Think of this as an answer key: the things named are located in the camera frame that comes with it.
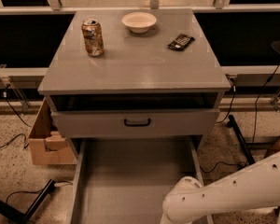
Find grey drawer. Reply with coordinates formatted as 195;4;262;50
66;137;203;224
51;109;218;138

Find grey drawer cabinet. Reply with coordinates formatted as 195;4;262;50
37;8;231;147

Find black snack wrapper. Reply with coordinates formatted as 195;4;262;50
167;34;195;51

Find person's bare leg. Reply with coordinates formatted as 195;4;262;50
265;138;280;158

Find black cable near stand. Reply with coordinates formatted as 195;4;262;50
5;180;74;203

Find dented gold soda can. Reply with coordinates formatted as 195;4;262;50
81;19;104;57

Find black cable right floor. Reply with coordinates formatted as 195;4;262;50
199;161;248;175

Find grey top drawer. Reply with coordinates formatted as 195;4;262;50
51;109;218;138

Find white paper bowl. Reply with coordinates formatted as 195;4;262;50
121;12;157;34

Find black cable left floor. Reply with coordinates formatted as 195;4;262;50
0;83;33;150

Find black stand leg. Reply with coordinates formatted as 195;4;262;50
0;179;57;224
227;115;255;165

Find black stand leg right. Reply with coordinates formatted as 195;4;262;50
227;115;255;165

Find black cable floor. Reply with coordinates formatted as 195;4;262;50
0;83;33;150
199;161;248;175

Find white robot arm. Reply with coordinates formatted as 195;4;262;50
161;152;280;224

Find cardboard box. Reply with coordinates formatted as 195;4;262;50
28;100;77;165

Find black stand leg left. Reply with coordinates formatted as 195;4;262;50
0;179;57;224

